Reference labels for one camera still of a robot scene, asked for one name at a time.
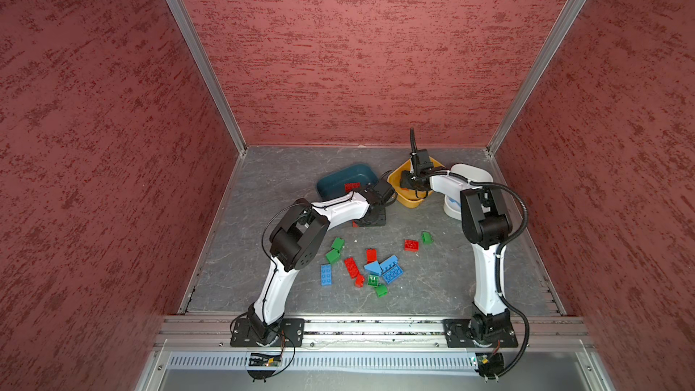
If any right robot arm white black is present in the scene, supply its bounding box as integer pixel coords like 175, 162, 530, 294
399, 164, 512, 347

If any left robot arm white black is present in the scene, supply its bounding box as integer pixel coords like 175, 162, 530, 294
246, 179, 395, 346

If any yellow plastic bin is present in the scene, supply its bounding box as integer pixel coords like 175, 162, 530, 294
387, 159, 431, 209

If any white plastic bin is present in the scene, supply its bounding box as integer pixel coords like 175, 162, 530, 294
443, 163, 495, 221

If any dark teal plastic bin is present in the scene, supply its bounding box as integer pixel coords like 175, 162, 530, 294
316, 164, 378, 201

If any red square lego centre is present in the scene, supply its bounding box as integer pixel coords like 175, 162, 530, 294
367, 249, 378, 264

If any green lego upper pair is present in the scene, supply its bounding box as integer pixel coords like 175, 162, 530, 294
331, 237, 345, 252

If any green lego pair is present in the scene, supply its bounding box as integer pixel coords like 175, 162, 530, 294
331, 237, 345, 252
325, 249, 341, 264

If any blue lego upper stacked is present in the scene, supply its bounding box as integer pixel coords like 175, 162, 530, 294
379, 255, 398, 273

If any blue lego stacked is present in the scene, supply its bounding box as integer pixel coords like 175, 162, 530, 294
379, 255, 398, 273
382, 264, 404, 284

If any light blue sloped lego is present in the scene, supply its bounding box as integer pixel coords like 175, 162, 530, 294
364, 261, 383, 276

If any green lego lower pair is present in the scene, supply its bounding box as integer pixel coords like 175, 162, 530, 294
325, 249, 341, 264

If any blue lego lower stacked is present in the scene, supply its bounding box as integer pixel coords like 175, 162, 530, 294
382, 264, 404, 284

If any red long lego centre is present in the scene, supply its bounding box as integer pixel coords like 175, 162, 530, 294
343, 257, 359, 279

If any green hollow lego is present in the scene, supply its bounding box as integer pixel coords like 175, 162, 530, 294
367, 275, 379, 287

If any small red lego bottom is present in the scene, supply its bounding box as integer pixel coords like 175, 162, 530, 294
355, 274, 365, 288

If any blue lego left long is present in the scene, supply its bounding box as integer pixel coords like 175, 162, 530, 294
320, 264, 332, 286

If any green lego bottom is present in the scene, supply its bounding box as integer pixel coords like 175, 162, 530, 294
375, 284, 388, 298

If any right circuit board connector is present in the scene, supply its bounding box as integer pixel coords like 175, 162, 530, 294
476, 353, 505, 379

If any circuit board connector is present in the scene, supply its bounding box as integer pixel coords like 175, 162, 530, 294
248, 352, 283, 369
476, 353, 505, 379

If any left circuit board connector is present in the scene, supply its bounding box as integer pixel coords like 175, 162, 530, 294
248, 352, 283, 369

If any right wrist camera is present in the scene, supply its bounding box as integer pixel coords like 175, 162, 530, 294
411, 150, 434, 177

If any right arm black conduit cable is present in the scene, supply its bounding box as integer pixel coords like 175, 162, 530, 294
408, 129, 531, 376

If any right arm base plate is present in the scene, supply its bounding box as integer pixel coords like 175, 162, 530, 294
442, 316, 519, 349

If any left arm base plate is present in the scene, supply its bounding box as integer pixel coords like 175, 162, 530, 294
230, 317, 306, 349

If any aluminium front rail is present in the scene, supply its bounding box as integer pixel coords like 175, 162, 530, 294
155, 314, 595, 353

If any right corner aluminium post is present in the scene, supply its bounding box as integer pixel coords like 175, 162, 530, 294
487, 0, 587, 157

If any corner aluminium post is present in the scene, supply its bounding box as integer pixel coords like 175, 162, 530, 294
165, 0, 248, 157
487, 0, 587, 157

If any left corner aluminium post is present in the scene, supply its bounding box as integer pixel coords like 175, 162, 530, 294
165, 0, 248, 157

